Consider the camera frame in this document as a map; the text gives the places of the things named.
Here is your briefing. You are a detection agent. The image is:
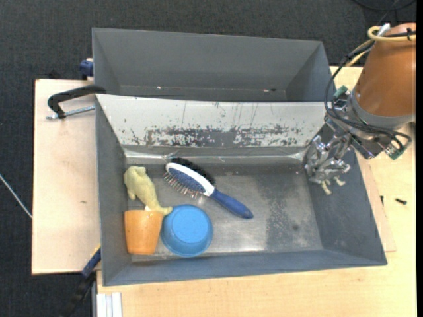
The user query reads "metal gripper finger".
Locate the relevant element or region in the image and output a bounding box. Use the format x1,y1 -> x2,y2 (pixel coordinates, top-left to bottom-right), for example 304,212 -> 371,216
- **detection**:
303,135 -> 332,196
330,141 -> 352,187

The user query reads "grey metal bin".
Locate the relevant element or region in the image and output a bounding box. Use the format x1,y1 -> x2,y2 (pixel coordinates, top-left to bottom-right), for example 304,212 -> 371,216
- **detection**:
91,27 -> 388,287

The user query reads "blue and white hairbrush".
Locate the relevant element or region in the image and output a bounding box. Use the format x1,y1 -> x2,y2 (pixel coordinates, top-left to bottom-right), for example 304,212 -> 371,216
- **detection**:
162,157 -> 254,220

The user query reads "blue bowl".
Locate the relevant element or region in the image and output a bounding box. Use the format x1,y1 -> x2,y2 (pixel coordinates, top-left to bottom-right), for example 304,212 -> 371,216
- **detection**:
160,204 -> 214,258

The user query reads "yellow toy animal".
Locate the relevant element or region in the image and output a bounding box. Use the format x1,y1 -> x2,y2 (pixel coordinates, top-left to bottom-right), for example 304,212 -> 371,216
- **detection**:
123,165 -> 173,216

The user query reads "orange cup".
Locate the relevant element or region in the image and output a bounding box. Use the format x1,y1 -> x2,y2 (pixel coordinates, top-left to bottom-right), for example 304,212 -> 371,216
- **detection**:
124,209 -> 164,256

